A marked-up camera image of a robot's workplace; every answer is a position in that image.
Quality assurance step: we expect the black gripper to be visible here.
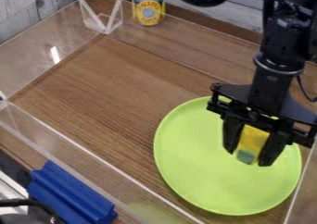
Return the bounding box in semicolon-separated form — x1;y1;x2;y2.
207;83;317;167

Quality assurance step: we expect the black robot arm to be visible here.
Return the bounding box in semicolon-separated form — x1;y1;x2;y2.
207;0;317;167

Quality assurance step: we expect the green plastic plate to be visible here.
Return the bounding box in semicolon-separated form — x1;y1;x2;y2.
153;97;302;216

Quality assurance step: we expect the blue plastic block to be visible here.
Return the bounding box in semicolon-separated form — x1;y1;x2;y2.
26;161;117;224

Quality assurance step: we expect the yellow labelled tin can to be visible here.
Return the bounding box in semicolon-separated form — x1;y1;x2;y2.
132;0;166;27

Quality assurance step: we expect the clear acrylic enclosure wall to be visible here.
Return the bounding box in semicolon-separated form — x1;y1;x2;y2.
0;0;317;224

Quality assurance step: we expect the black cable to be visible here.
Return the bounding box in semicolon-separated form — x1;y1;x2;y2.
0;198;67;224

